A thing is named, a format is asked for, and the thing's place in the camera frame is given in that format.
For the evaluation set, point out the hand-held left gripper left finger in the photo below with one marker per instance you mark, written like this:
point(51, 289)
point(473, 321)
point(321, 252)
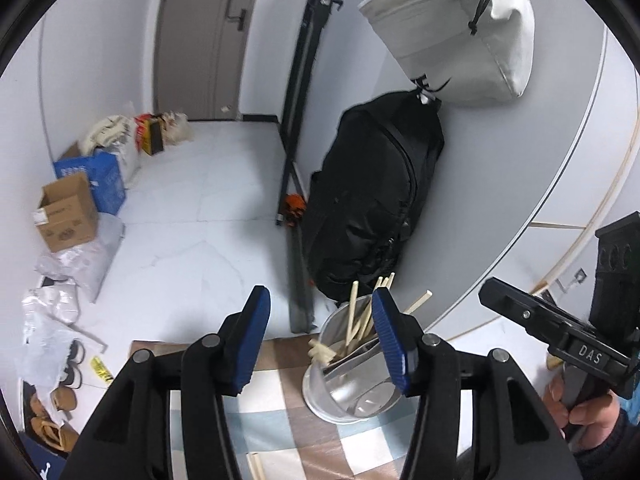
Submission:
point(252, 340)

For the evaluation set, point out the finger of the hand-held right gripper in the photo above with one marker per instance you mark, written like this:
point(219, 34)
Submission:
point(525, 312)

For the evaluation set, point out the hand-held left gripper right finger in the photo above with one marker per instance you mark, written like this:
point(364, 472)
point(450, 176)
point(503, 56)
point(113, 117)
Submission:
point(392, 340)

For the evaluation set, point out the metal tongs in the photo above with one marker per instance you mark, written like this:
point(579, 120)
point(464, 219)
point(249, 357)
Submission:
point(350, 360)

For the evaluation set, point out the metal utensil cup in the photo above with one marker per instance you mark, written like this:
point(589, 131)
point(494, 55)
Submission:
point(350, 395)

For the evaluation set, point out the person's right forearm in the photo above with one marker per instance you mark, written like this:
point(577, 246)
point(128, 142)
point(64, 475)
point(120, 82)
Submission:
point(615, 455)

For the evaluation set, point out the person's right hand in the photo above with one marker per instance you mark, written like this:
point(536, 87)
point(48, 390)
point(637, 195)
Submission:
point(590, 420)

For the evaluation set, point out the grey upright bar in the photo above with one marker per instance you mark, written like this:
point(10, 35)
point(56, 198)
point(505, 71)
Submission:
point(300, 285)

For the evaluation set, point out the checked tablecloth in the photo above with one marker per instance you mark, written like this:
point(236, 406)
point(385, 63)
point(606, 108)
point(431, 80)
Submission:
point(280, 410)

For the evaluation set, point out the orange black tool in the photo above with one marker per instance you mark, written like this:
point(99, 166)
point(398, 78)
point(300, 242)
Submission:
point(294, 205)

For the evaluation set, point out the black backpack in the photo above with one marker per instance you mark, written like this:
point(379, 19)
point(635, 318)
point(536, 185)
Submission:
point(370, 190)

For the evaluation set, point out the yellow paper slip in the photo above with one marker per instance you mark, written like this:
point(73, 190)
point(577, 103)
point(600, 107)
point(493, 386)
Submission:
point(102, 369)

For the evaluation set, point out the brown sandal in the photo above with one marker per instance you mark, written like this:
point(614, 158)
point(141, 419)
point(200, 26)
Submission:
point(52, 430)
point(65, 399)

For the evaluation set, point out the crumpled white plastic bag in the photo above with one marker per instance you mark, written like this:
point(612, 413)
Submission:
point(47, 325)

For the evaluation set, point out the blue carton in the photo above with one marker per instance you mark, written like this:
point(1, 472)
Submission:
point(102, 180)

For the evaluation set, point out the brown cardboard box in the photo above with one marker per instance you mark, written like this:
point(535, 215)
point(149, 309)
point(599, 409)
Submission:
point(67, 220)

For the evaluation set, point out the beige plastic bag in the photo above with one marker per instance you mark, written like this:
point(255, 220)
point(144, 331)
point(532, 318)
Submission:
point(177, 127)

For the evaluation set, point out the dark blue printed item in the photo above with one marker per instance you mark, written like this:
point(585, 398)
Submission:
point(40, 457)

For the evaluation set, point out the white bag with cream cloth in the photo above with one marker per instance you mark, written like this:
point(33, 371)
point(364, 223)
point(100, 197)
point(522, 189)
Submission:
point(107, 132)

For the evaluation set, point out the black folded stand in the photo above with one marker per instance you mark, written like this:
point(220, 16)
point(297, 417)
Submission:
point(305, 85)

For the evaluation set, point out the grey canvas bag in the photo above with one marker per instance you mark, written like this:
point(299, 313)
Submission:
point(450, 35)

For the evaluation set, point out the grey brown door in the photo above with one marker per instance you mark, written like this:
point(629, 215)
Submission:
point(200, 50)

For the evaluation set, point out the small metal bracket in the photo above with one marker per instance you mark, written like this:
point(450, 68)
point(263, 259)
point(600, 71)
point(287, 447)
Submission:
point(579, 276)

